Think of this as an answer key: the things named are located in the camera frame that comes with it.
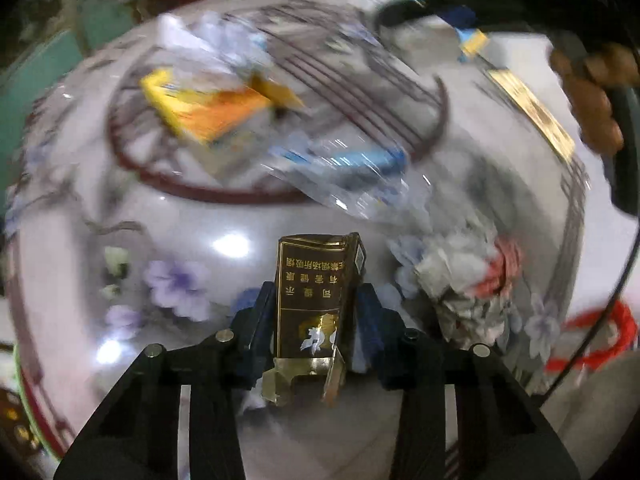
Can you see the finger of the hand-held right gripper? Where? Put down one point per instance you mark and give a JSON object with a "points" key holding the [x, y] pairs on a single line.
{"points": [[395, 12]]}

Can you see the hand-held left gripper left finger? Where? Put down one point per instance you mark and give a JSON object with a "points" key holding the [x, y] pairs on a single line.
{"points": [[261, 320]]}

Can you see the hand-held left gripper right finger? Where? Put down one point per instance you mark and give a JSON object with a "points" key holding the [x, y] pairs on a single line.
{"points": [[367, 325]]}

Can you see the brown gold cigarette box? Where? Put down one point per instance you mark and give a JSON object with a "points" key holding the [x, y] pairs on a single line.
{"points": [[310, 300]]}

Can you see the yellow snack packet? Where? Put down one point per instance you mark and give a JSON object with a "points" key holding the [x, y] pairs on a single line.
{"points": [[277, 92]]}

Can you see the clear blue plastic package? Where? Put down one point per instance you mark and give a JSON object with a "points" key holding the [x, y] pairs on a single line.
{"points": [[350, 170]]}

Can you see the yellow carton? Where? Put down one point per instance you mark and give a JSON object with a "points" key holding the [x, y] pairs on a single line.
{"points": [[200, 115]]}

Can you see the person's right hand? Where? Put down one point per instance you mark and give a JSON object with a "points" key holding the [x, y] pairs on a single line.
{"points": [[590, 100]]}

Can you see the blue yellow packet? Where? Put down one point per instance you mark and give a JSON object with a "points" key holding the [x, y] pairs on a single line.
{"points": [[474, 44]]}

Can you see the floral printed dining table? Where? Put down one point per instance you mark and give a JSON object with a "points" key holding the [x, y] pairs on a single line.
{"points": [[350, 435]]}

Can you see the gold flat box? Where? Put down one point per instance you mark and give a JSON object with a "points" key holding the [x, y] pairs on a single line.
{"points": [[535, 110]]}

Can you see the teal kitchen cabinets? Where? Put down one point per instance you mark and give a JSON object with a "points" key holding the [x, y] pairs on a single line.
{"points": [[35, 80]]}

